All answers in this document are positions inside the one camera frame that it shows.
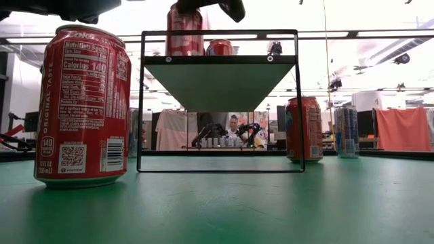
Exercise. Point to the dark storage rack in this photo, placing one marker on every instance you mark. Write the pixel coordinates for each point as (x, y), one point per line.
(3, 95)

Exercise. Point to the black mounted device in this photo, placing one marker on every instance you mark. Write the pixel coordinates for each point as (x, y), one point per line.
(275, 49)

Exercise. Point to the white pink hanging cloth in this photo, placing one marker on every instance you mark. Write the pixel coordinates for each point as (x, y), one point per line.
(171, 128)

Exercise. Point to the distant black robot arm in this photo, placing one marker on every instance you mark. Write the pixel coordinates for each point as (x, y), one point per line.
(251, 130)
(210, 130)

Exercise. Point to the black ceiling-mounted device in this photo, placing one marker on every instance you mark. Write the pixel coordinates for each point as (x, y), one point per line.
(401, 58)

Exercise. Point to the black metal rig frame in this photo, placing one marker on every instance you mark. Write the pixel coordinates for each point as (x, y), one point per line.
(203, 153)

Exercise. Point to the white cabinet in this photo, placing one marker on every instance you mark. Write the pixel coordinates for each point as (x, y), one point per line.
(364, 101)

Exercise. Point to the red Fanta can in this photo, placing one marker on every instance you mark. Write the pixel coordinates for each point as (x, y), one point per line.
(301, 135)

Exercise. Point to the orange hanging cloth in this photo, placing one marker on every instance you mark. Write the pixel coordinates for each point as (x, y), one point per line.
(403, 130)

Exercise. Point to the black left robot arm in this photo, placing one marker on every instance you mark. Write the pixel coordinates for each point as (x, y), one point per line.
(68, 8)

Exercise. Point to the red soda can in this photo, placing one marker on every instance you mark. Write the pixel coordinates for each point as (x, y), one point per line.
(219, 48)

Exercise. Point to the floral hanging cloth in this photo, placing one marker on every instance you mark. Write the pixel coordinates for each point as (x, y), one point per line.
(262, 120)

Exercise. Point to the red Coke can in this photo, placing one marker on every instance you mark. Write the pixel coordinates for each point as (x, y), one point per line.
(81, 118)

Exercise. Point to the red Coca-Cola can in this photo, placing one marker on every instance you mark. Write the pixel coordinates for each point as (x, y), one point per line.
(184, 37)

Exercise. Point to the black ceiling camera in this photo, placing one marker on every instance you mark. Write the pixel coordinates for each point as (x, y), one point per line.
(335, 84)

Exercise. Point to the person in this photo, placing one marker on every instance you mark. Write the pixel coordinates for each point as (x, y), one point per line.
(234, 130)

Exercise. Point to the slim blue silver can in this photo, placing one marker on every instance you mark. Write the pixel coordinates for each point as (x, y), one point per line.
(346, 128)

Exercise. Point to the black monitor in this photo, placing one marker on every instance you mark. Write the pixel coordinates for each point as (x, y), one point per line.
(281, 122)
(31, 122)
(366, 123)

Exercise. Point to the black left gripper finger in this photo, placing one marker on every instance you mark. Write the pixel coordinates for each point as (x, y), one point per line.
(234, 11)

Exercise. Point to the wooden shelf black metal frame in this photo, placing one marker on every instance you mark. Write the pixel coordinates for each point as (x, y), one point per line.
(220, 84)

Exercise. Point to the distant black red robot arm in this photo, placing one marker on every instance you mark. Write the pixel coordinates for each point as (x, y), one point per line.
(13, 142)

